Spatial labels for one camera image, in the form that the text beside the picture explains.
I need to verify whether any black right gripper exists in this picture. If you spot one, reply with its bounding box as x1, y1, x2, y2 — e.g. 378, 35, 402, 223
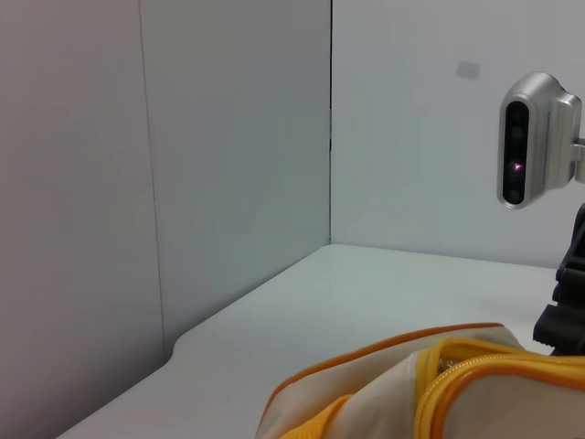
533, 200, 585, 356

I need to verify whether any cream food bag orange trim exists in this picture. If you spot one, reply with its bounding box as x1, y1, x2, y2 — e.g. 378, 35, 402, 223
253, 322, 585, 439

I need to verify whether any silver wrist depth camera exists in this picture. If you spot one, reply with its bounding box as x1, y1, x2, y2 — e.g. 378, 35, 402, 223
495, 70, 585, 211

